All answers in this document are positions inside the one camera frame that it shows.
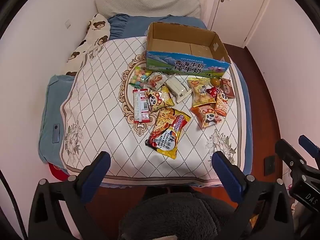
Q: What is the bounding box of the yellow panda snack bag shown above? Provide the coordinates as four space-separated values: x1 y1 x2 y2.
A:
148 85 175 113

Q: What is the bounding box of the yellow red noodle packet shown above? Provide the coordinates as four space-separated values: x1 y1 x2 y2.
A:
145 107 191 159

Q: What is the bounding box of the black fuzzy seat cushion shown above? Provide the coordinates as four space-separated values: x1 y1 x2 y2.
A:
119 192 234 239

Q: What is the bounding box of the white cookie packet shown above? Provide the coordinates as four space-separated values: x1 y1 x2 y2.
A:
145 72 169 91

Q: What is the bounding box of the wall socket plate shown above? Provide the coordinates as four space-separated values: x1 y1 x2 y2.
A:
65 20 71 29

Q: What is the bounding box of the grey remote on bed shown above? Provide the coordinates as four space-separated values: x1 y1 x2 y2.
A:
52 124 60 144

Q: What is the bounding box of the colourful candy ball bag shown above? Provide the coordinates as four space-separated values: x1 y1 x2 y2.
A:
129 67 152 89

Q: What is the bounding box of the yellow biscuit snack bag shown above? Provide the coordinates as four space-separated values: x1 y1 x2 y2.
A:
188 77 216 107

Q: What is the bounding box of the cardboard milk box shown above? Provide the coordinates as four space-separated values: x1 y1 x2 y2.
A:
146 22 231 77

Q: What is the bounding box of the white door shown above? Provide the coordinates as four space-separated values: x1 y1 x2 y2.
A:
208 0 267 48

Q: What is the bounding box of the red white long snack packet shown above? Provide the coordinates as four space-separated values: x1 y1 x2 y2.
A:
132 89 150 123

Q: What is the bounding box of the bear print pillow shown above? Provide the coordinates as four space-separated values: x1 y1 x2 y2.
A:
62 14 111 74

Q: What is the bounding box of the packaged brown marinated egg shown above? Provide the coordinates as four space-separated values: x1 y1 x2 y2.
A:
210 77 221 87

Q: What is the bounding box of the white grey pillow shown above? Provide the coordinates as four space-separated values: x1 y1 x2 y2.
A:
95 0 202 19

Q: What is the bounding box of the orange white panda snack bag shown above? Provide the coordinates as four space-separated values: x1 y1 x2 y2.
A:
215 91 228 116

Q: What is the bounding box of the red object under bed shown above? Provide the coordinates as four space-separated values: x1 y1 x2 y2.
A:
48 163 69 181

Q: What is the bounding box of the brown snack packet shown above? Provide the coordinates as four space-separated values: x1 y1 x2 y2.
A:
220 78 235 99

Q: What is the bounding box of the white floral quilted blanket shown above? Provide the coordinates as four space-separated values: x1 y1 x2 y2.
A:
60 36 253 187

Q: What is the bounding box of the white beige snack pack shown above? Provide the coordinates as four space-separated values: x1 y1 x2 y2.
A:
165 76 193 103

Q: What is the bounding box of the small red pyramid snack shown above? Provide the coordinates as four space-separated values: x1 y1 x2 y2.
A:
206 87 219 98

